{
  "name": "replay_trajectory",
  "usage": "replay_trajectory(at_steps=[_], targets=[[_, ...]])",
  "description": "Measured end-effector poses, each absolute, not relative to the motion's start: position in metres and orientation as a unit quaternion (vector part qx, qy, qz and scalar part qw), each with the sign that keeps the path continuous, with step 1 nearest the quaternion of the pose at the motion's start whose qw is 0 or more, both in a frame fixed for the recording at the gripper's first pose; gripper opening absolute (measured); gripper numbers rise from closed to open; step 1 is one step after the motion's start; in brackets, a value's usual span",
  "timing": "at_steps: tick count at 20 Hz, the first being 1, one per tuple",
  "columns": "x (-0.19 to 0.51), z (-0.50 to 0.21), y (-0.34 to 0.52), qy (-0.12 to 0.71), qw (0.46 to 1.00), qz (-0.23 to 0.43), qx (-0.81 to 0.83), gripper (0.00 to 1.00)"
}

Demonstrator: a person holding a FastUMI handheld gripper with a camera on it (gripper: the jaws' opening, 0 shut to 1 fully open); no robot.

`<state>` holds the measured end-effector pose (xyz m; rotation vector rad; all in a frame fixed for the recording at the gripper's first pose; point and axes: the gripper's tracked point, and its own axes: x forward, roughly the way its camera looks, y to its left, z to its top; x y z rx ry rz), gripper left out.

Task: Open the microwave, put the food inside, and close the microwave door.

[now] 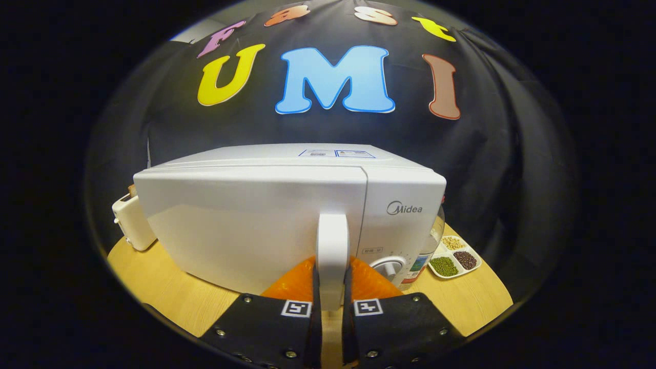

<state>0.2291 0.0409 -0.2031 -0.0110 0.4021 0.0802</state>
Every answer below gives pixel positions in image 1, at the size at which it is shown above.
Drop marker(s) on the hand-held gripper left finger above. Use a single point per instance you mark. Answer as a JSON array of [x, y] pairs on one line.
[[266, 328]]

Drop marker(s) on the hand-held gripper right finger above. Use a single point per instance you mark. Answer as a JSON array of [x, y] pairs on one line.
[[394, 328]]

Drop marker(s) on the white microwave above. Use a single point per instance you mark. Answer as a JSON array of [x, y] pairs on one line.
[[246, 220]]

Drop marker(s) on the pile of green beans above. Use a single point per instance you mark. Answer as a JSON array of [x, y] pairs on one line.
[[444, 266]]

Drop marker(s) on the white divided tray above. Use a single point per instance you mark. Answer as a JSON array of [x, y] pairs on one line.
[[435, 251]]

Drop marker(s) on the clear plastic water bottle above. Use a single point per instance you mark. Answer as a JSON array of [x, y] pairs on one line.
[[430, 246]]

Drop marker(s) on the pile of dark red beans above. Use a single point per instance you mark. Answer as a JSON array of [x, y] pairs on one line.
[[465, 260]]

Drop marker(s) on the pile of yellow soybeans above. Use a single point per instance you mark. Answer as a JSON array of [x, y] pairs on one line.
[[452, 243]]

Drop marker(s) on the white toaster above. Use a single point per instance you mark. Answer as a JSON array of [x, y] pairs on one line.
[[133, 225]]

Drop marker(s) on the black backdrop cloth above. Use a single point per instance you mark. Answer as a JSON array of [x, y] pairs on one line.
[[487, 169]]

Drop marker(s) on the brown toast slice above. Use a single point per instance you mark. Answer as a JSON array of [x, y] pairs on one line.
[[132, 190]]

